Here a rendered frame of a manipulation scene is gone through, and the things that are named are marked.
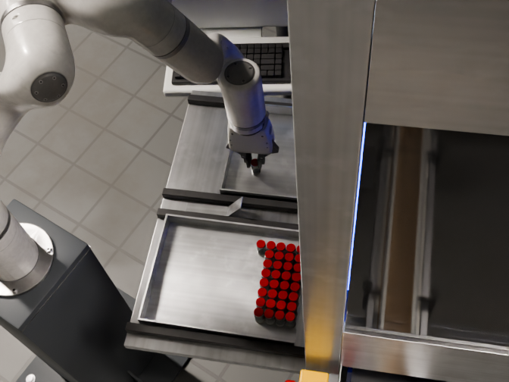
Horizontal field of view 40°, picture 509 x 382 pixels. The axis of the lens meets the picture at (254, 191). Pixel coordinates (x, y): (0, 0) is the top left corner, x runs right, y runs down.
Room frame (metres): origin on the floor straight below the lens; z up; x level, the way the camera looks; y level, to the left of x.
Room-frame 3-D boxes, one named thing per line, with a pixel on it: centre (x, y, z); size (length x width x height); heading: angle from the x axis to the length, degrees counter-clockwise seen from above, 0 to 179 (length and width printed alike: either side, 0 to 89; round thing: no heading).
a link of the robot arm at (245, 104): (0.90, -0.01, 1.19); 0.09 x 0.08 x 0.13; 13
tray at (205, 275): (0.62, 0.09, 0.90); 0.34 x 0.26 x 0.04; 72
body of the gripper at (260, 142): (0.89, -0.01, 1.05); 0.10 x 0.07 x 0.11; 73
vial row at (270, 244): (0.60, 0.01, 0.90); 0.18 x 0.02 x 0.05; 162
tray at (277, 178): (0.91, -0.12, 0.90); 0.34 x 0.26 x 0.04; 73
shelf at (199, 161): (0.77, 0.00, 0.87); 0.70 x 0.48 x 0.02; 163
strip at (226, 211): (0.80, 0.10, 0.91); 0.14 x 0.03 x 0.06; 74
